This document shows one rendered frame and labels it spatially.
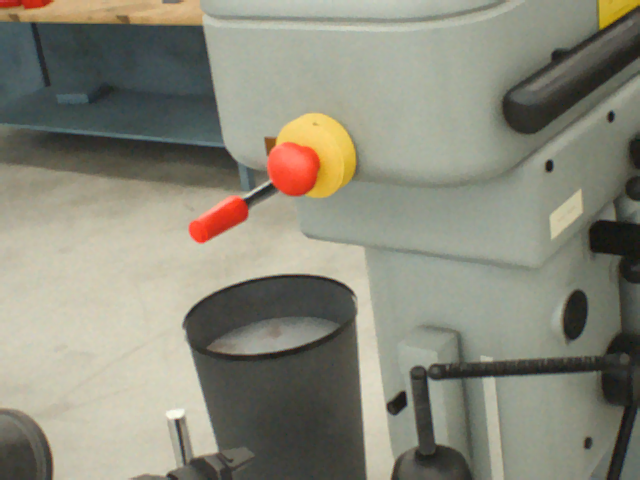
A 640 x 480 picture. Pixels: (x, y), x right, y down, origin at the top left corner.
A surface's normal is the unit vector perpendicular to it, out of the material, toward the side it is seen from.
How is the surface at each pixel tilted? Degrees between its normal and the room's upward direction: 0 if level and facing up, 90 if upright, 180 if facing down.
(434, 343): 0
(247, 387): 94
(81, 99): 90
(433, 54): 90
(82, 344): 0
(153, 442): 0
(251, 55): 90
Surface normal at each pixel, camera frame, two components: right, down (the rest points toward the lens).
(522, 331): 0.07, 0.37
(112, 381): -0.14, -0.91
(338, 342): 0.75, 0.22
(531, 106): -0.57, 0.39
